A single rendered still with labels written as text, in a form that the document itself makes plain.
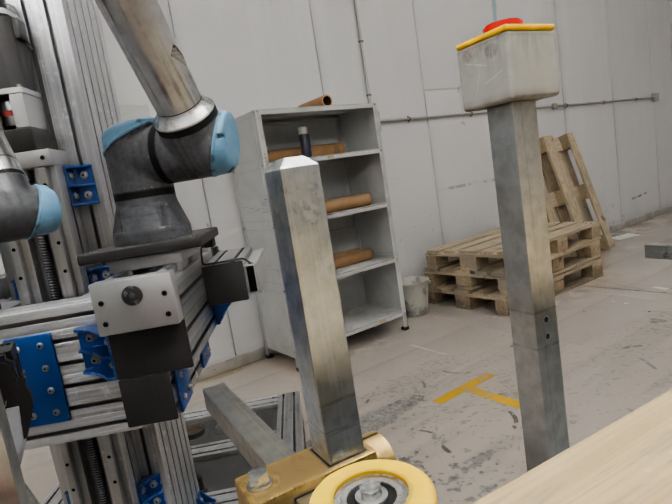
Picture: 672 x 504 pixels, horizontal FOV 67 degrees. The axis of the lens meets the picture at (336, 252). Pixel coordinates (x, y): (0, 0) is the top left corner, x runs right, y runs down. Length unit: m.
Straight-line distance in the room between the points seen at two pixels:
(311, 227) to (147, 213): 0.65
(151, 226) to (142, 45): 0.32
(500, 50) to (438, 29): 4.17
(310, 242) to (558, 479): 0.24
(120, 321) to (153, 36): 0.46
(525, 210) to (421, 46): 4.00
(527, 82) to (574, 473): 0.35
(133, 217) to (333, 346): 0.67
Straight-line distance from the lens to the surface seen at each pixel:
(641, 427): 0.43
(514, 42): 0.55
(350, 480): 0.37
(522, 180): 0.56
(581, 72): 6.38
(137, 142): 1.03
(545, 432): 0.64
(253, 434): 0.57
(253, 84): 3.54
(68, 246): 1.21
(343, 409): 0.46
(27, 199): 0.83
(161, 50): 0.92
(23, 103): 1.23
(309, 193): 0.41
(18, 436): 0.72
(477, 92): 0.57
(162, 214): 1.03
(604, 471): 0.38
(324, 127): 3.73
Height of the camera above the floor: 1.10
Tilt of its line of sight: 8 degrees down
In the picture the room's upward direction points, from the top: 9 degrees counter-clockwise
